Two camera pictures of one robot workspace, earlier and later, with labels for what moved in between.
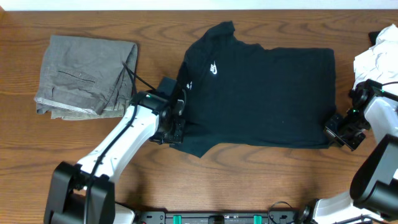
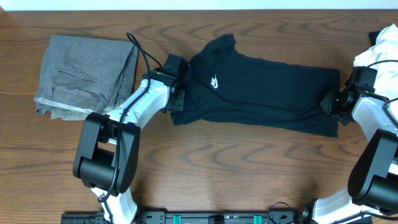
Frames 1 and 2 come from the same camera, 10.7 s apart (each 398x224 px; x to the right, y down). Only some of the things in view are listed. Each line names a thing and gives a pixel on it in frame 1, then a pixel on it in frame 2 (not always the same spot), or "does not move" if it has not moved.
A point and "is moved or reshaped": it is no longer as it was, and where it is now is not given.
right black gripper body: x=349 y=130 -> x=331 y=104
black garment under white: x=372 y=36 does not move
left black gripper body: x=174 y=132 -> x=180 y=102
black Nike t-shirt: x=240 y=95 is moved or reshaped
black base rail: x=222 y=217 does not move
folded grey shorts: x=84 y=78 does not move
